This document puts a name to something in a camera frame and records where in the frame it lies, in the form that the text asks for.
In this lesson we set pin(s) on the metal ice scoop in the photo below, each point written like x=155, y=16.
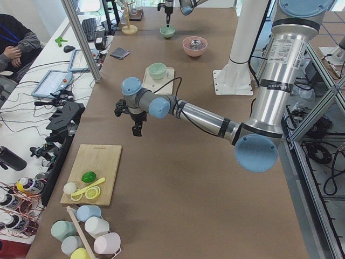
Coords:
x=196, y=44

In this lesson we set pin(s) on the grey folded cloth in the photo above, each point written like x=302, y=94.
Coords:
x=120, y=53

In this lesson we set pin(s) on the grey mug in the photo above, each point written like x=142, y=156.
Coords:
x=70, y=244

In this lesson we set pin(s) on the green lime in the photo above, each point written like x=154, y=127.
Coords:
x=88, y=177

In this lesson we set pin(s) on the bamboo cutting board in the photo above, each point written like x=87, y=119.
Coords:
x=95, y=165

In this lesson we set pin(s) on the black computer mouse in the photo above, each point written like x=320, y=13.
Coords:
x=68, y=48

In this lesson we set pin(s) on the black tray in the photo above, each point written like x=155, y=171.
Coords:
x=135, y=14

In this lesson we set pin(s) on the blue mug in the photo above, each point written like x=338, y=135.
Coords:
x=86, y=211

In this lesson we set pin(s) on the yellow mug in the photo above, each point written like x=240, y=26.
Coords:
x=80, y=253

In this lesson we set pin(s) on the wooden mug tree stand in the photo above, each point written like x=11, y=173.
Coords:
x=126, y=28

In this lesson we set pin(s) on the black water bottle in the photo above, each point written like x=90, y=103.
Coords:
x=12, y=160

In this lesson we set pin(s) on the yellow plastic knife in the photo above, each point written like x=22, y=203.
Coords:
x=81, y=191

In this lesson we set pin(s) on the green bowl on tray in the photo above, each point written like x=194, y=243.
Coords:
x=158, y=75

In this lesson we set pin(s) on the seated person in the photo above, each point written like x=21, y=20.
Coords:
x=19, y=47

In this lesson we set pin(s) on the black tool holder rack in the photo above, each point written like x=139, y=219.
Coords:
x=62, y=120

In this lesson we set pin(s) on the pink mug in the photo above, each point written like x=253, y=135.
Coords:
x=108, y=244

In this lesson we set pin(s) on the green bowl robot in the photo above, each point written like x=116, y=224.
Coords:
x=157, y=67
x=167, y=31

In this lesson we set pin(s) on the black keyboard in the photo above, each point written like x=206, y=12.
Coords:
x=88, y=26

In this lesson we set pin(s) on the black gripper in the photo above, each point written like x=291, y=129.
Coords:
x=168, y=8
x=138, y=117

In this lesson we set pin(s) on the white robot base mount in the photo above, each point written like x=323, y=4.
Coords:
x=234, y=78

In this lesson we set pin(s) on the aluminium frame post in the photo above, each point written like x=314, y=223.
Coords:
x=81, y=38

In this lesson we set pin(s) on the green mug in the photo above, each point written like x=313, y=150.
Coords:
x=63, y=229

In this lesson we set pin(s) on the pink bowl with ice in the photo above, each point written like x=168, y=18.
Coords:
x=191, y=52

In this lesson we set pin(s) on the beige rabbit serving tray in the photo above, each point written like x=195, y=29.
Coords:
x=159, y=86

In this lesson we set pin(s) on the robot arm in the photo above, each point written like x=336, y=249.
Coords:
x=186, y=7
x=256, y=140

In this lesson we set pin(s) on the white garlic bulb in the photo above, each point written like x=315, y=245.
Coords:
x=69, y=188

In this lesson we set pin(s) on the white mug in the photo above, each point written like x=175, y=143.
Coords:
x=96, y=226

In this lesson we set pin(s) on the yellow paint bottle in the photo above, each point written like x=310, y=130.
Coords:
x=30, y=185

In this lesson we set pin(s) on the teach pendant tablet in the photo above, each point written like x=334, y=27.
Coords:
x=52, y=83
x=78, y=62

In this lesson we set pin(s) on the lemon slice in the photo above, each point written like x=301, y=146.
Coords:
x=92, y=192
x=76, y=197

